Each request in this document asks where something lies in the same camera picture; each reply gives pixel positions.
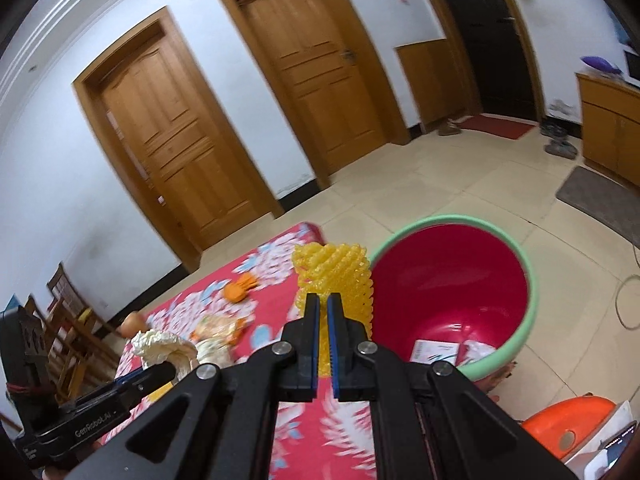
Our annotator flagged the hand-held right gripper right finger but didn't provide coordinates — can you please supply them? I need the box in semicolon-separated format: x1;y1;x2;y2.
327;294;576;480

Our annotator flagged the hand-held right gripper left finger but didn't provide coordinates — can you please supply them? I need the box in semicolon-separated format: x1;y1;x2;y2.
65;294;321;480

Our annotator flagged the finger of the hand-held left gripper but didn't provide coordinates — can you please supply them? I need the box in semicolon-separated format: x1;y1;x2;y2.
112;362;177;402

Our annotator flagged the clear plastic wrapper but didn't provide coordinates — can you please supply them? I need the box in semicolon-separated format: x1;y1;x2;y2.
196;340;231;365
192;316;248;343

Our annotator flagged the yellow foam fruit net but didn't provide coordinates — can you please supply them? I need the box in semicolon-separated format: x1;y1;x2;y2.
291;241;375;376

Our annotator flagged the orange peel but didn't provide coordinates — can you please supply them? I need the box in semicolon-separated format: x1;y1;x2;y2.
222;274;258;303

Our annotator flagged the red bin with green rim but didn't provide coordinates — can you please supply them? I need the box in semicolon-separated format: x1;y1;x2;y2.
369;214;538;381

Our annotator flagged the apple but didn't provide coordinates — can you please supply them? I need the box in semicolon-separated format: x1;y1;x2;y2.
119;312;146;338

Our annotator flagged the red floral tablecloth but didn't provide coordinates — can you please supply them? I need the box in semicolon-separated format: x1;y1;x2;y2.
97;221;381;480

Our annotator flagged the wooden chair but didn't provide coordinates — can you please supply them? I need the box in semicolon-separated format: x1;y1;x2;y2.
22;295;101;403
46;262;121;361

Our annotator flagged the white paper card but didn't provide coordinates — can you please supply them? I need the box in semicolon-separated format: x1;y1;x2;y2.
410;339;460;367

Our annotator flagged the crumpled white wrapper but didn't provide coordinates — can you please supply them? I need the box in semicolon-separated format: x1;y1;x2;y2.
457;340;498;367

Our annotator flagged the orange plastic stool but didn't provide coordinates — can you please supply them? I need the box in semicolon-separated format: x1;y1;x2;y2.
520;395;617;461

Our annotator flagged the wooden door with arched panel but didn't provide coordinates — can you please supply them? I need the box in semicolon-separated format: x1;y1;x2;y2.
72;6;286;273

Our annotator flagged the white power strip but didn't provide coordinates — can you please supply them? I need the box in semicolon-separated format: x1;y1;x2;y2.
567;401;638;480

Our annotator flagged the red doormat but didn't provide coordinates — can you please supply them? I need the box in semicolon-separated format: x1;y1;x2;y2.
452;114;537;141

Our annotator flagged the low wooden cabinet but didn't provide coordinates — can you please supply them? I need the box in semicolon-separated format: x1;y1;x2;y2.
395;37;471;133

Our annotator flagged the grey floor mat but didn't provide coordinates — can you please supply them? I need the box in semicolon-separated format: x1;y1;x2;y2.
556;166;640;251

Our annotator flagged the dark door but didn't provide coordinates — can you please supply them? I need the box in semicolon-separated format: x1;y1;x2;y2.
407;0;546;123

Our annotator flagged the wooden sideboard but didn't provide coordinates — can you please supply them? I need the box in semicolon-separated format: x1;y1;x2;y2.
575;71;640;188

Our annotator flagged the purple bag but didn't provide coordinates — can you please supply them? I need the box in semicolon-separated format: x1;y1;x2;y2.
580;55;621;77

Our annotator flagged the black monitor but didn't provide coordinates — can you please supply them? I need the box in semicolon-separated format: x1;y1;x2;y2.
622;50;640;88

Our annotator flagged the grey floor cable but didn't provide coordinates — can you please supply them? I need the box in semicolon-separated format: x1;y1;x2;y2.
614;247;640;331

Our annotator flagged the wooden door with metal handle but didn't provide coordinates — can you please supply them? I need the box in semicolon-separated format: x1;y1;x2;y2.
212;0;411;188

